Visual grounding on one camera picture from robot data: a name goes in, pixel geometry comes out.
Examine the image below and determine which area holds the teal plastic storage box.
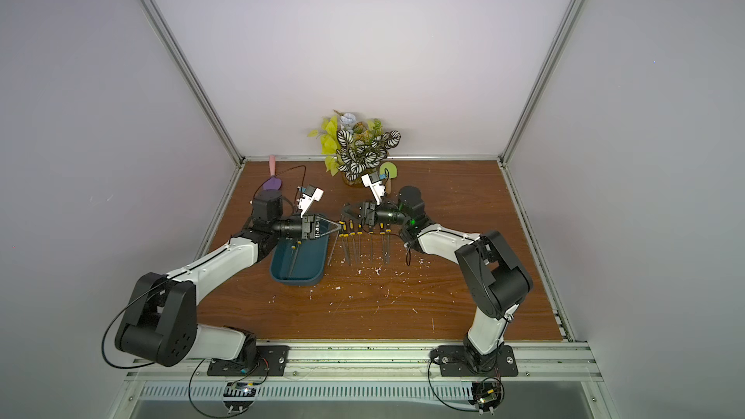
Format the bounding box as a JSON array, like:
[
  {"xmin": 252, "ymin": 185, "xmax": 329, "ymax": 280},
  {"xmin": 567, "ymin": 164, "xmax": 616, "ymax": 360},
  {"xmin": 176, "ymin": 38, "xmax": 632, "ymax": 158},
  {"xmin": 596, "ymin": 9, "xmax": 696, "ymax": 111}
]
[{"xmin": 270, "ymin": 237, "xmax": 329, "ymax": 286}]

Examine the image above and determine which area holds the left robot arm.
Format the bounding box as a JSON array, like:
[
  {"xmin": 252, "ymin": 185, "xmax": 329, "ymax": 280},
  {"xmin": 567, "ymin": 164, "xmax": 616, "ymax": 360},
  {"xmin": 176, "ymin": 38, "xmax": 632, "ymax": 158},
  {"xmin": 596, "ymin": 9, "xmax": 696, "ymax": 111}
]
[{"xmin": 114, "ymin": 186, "xmax": 338, "ymax": 372}]

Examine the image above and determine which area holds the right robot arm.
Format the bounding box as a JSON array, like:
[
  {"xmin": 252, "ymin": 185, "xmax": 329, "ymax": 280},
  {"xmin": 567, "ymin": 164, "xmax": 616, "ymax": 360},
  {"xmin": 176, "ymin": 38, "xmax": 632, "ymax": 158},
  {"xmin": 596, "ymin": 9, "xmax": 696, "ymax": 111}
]
[{"xmin": 343, "ymin": 186, "xmax": 534, "ymax": 372}]

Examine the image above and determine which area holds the purple heart-shaped spatula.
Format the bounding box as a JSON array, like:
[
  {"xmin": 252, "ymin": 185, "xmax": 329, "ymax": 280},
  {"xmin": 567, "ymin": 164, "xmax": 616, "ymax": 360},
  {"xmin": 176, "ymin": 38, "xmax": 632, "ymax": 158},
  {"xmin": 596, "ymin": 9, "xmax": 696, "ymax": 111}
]
[{"xmin": 262, "ymin": 155, "xmax": 282, "ymax": 191}]

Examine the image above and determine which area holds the potted plant in glass vase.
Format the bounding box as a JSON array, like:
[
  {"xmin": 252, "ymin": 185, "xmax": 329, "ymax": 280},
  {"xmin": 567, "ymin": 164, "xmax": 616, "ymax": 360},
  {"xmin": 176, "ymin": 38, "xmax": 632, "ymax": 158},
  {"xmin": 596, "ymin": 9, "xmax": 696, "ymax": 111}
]
[{"xmin": 308, "ymin": 111, "xmax": 402, "ymax": 186}]

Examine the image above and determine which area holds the left controller board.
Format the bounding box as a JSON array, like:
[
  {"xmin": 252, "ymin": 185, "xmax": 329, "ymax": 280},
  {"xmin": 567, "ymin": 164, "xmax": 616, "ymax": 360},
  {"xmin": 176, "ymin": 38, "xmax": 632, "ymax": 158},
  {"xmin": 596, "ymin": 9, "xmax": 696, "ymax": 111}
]
[{"xmin": 222, "ymin": 381, "xmax": 259, "ymax": 416}]

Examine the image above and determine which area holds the controller board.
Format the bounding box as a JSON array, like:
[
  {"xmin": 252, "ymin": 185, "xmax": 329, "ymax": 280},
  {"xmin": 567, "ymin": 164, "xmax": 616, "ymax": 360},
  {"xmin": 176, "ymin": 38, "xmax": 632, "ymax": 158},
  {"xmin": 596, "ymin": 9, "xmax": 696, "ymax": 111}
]
[
  {"xmin": 222, "ymin": 381, "xmax": 259, "ymax": 416},
  {"xmin": 471, "ymin": 377, "xmax": 506, "ymax": 414}
]

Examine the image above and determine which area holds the right controller board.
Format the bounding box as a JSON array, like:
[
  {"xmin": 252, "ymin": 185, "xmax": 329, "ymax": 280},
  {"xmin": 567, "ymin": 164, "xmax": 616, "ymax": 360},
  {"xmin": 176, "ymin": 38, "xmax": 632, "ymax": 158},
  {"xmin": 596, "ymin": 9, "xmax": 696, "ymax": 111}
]
[{"xmin": 471, "ymin": 377, "xmax": 506, "ymax": 414}]

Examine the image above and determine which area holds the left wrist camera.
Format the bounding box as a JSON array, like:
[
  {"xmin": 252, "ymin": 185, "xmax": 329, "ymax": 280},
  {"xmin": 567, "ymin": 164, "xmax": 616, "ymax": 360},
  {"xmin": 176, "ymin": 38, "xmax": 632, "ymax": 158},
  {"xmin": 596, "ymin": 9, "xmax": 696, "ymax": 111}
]
[{"xmin": 296, "ymin": 185, "xmax": 324, "ymax": 217}]

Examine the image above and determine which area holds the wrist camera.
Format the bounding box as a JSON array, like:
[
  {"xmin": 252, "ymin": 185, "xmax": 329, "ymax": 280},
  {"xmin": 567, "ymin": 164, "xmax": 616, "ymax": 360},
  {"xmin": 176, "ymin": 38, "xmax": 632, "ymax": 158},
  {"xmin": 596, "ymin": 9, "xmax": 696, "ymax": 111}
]
[
  {"xmin": 296, "ymin": 185, "xmax": 324, "ymax": 217},
  {"xmin": 362, "ymin": 172, "xmax": 386, "ymax": 205}
]

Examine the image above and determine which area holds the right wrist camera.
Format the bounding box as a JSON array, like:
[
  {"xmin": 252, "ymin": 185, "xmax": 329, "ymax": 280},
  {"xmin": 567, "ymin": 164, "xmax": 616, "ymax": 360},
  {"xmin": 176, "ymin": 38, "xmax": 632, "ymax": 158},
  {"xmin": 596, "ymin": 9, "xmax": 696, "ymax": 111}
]
[{"xmin": 362, "ymin": 172, "xmax": 386, "ymax": 205}]

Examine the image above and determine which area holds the green spatula wooden handle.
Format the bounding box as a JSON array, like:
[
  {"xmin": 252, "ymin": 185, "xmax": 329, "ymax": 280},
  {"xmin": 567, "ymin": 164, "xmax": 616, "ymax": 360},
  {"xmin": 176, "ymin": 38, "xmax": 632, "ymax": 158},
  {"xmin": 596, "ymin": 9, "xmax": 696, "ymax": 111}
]
[{"xmin": 378, "ymin": 162, "xmax": 398, "ymax": 182}]

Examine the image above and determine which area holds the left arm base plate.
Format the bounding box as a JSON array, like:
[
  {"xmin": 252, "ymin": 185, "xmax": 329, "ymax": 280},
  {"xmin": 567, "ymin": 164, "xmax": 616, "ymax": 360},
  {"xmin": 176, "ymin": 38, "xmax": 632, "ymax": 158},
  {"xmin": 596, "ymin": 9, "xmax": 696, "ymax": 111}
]
[{"xmin": 207, "ymin": 345, "xmax": 290, "ymax": 377}]

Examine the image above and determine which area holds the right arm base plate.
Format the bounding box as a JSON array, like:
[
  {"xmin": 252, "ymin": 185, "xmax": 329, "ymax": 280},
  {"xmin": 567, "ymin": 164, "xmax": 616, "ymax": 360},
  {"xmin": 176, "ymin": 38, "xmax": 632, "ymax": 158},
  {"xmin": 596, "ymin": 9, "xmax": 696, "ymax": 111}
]
[{"xmin": 430, "ymin": 345, "xmax": 519, "ymax": 377}]

